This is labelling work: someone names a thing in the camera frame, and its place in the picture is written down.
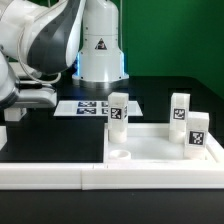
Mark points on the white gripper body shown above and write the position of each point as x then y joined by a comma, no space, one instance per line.
35,95

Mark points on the white square table top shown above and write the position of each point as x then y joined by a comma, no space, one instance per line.
150,143

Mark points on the white U-shaped obstacle fence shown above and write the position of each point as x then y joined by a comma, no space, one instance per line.
111,175

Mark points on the white marker base plate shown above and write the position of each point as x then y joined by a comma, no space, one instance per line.
71,108

